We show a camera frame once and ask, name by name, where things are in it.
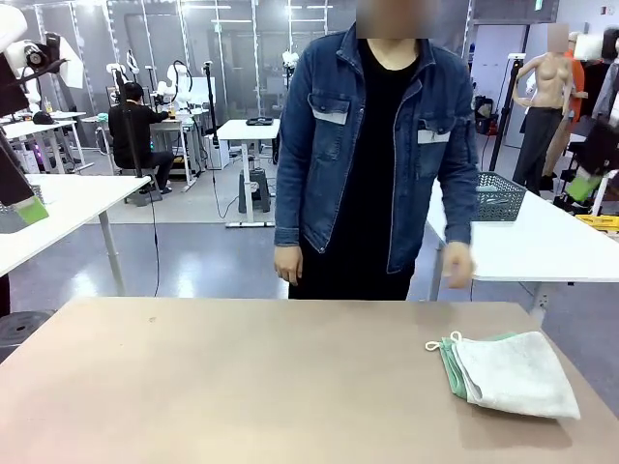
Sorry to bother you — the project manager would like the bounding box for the green towel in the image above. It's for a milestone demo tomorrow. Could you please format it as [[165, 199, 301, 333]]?
[[425, 332, 519, 401]]

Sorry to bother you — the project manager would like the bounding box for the yellow striped frame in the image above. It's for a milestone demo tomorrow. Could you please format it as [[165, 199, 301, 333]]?
[[575, 214, 619, 239]]

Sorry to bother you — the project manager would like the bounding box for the seated person in black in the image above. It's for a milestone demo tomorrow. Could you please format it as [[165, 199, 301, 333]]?
[[107, 81, 175, 195]]

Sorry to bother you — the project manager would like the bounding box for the white table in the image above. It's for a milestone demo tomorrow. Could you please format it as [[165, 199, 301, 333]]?
[[427, 178, 619, 320], [0, 173, 153, 297]]

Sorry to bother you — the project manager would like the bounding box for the black light stand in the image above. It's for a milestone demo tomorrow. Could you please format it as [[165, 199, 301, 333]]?
[[487, 52, 528, 173]]

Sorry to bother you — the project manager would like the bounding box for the person's right forearm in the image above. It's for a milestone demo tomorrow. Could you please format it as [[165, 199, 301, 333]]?
[[274, 159, 310, 247]]

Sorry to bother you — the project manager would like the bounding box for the black tripod pole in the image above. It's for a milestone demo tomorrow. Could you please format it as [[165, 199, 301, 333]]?
[[202, 60, 222, 149]]

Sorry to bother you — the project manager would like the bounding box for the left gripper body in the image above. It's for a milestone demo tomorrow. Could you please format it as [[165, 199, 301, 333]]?
[[0, 52, 31, 120]]

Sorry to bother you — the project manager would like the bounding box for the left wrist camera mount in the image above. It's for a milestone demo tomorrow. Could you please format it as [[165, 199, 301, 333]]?
[[9, 32, 84, 92]]

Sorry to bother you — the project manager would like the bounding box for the white towel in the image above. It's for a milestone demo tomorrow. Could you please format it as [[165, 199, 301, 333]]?
[[448, 330, 581, 421]]

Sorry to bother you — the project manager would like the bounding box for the white lab desk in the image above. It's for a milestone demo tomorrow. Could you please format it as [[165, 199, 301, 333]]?
[[0, 111, 94, 174]]

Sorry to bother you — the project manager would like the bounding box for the black bag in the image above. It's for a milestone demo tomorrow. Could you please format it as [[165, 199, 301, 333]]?
[[476, 95, 499, 135]]

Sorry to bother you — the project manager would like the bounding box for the bare tan mannequin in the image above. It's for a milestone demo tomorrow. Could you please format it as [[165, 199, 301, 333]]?
[[512, 23, 577, 194]]

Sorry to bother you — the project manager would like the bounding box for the person's left forearm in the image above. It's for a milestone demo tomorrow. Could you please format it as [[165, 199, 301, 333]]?
[[437, 163, 480, 246]]

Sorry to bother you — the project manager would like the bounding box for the dark grey mesh basket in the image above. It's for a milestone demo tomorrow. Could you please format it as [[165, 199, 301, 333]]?
[[476, 170, 528, 224]]

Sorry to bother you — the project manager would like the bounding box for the white standing desk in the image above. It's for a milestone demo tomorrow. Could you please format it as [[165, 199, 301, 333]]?
[[216, 118, 281, 228]]

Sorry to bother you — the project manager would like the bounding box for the person in denim jacket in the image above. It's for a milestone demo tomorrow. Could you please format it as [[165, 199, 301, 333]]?
[[273, 0, 481, 302]]

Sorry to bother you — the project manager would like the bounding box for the person's left hand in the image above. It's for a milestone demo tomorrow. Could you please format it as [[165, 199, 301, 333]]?
[[442, 240, 478, 291]]

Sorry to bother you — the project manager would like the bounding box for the clothes rack with garments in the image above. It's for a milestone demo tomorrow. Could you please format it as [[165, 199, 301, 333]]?
[[587, 60, 619, 120]]

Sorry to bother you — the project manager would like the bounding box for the person's right hand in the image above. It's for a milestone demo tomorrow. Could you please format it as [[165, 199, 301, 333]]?
[[273, 241, 305, 286]]

